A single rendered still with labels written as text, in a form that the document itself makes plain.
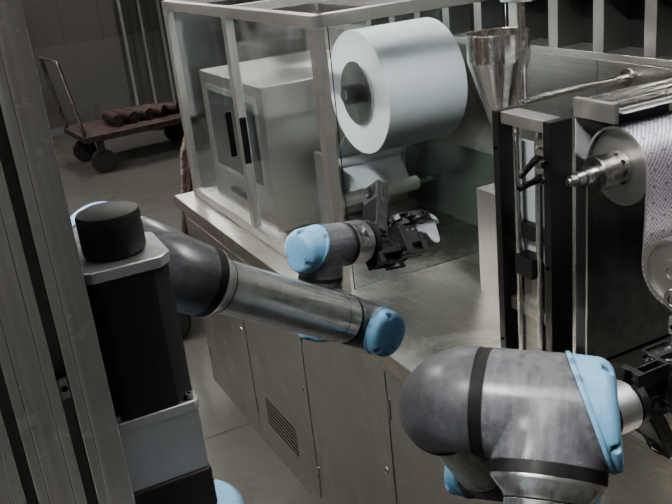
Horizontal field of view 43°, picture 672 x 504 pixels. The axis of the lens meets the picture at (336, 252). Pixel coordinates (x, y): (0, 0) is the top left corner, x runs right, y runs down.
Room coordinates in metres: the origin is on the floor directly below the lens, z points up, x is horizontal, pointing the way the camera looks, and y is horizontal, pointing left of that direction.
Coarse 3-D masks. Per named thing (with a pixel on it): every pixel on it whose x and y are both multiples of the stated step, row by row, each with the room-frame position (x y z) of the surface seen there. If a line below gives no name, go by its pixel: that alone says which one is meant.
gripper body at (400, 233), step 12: (396, 216) 1.43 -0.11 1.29; (372, 228) 1.38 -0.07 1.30; (396, 228) 1.42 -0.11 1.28; (408, 228) 1.44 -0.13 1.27; (384, 240) 1.40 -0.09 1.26; (396, 240) 1.41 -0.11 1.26; (408, 240) 1.41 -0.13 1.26; (420, 240) 1.42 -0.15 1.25; (384, 252) 1.38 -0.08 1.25; (396, 252) 1.40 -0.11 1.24; (408, 252) 1.39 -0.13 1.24; (420, 252) 1.42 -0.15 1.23; (372, 264) 1.37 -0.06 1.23; (384, 264) 1.38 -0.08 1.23
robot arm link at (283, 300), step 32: (160, 224) 1.04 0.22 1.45; (192, 256) 1.01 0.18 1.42; (224, 256) 1.04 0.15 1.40; (192, 288) 0.99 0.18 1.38; (224, 288) 1.01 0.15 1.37; (256, 288) 1.06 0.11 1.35; (288, 288) 1.10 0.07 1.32; (320, 288) 1.15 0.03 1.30; (256, 320) 1.07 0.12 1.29; (288, 320) 1.09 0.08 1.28; (320, 320) 1.12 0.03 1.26; (352, 320) 1.15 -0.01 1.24; (384, 320) 1.16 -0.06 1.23; (384, 352) 1.16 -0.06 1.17
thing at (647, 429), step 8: (656, 408) 1.04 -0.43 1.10; (656, 416) 1.04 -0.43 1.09; (664, 416) 1.05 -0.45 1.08; (648, 424) 1.05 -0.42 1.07; (656, 424) 1.04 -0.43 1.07; (664, 424) 1.05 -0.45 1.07; (648, 432) 1.06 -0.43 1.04; (656, 432) 1.04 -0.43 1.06; (664, 432) 1.05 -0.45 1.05; (648, 440) 1.08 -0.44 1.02; (656, 440) 1.06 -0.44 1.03; (664, 440) 1.05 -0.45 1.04; (656, 448) 1.06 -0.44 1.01; (664, 448) 1.05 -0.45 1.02; (664, 456) 1.06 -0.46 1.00
